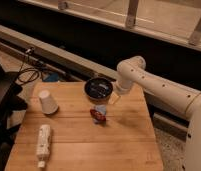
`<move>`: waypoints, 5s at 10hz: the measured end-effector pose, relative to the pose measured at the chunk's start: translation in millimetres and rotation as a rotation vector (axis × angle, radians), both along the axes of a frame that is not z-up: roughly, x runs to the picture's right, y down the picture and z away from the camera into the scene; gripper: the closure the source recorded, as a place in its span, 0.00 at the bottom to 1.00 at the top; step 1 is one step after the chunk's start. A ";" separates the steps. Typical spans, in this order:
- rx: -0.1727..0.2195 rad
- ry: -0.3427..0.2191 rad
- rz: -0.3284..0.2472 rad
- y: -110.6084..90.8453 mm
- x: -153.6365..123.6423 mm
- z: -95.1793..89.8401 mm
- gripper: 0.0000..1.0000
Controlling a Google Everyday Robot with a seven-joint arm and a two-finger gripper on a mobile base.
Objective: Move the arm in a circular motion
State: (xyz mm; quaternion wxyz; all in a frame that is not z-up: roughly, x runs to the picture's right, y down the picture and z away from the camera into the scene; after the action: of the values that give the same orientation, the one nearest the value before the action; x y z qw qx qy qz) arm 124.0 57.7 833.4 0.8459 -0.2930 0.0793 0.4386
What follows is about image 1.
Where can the blue object on floor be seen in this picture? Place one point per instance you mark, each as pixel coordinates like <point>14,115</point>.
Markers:
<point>54,77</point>

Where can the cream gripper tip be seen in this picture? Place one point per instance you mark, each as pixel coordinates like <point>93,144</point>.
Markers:
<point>113,98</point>

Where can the white paper cup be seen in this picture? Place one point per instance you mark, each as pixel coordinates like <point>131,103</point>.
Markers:
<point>48,103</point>

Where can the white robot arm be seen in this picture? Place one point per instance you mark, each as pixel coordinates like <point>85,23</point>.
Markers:
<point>183,99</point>

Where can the black round bowl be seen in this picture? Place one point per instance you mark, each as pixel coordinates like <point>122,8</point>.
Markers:
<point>98,88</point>

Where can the red blue toy car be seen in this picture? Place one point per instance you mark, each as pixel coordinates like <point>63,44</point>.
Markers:
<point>98,113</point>

